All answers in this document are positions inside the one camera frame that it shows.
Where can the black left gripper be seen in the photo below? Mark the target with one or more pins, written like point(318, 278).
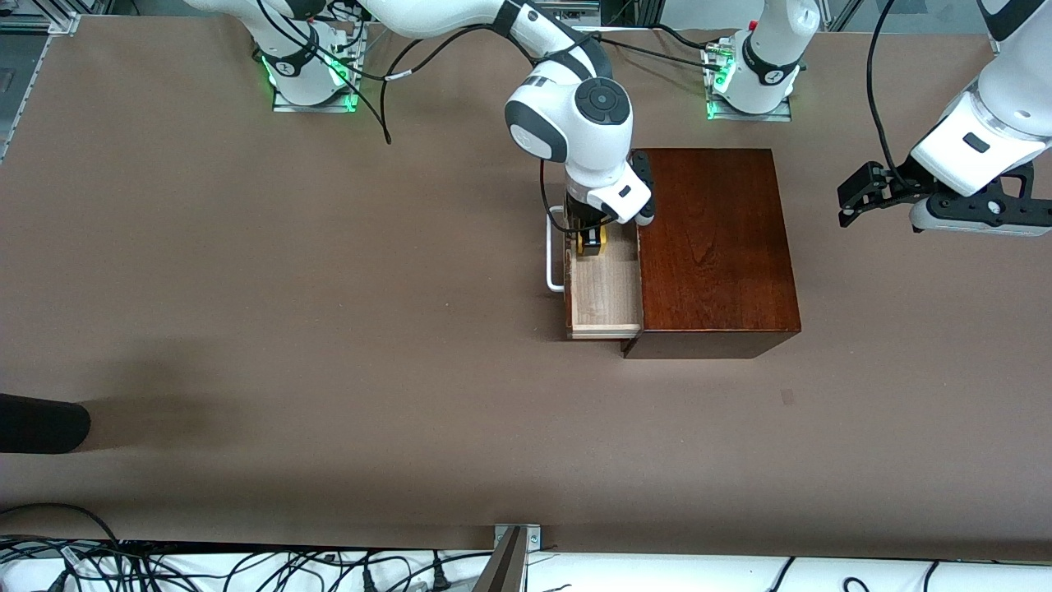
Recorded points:
point(898, 186)

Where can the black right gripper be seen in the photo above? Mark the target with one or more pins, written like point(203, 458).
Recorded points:
point(580, 217)

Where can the yellow cube block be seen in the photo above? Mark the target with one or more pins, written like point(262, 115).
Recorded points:
point(593, 245)

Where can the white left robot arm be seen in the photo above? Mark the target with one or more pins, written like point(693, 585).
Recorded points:
point(772, 49)

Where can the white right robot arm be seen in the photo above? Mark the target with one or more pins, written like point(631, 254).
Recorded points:
point(575, 123)

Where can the dark brown wooden cabinet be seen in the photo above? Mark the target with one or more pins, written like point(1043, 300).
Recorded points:
point(715, 238)

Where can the brown table cover sheet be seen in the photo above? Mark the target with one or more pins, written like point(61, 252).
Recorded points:
point(460, 411)

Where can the grey metal device box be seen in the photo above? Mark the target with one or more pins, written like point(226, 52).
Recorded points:
point(567, 8)

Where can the dark grey slanted beam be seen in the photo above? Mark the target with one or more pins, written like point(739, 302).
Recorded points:
point(501, 571)

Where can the black cylinder object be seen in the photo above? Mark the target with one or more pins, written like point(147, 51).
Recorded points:
point(41, 423)

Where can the metal base plate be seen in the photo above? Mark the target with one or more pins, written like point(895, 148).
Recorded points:
point(316, 103)
point(748, 115)

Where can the aluminium corner bracket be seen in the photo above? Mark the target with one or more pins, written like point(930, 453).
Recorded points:
point(998, 45)

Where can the small metal bracket plate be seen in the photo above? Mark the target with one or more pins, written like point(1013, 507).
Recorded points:
point(534, 536)

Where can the aluminium frame profile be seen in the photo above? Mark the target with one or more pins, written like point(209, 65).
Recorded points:
point(25, 90)

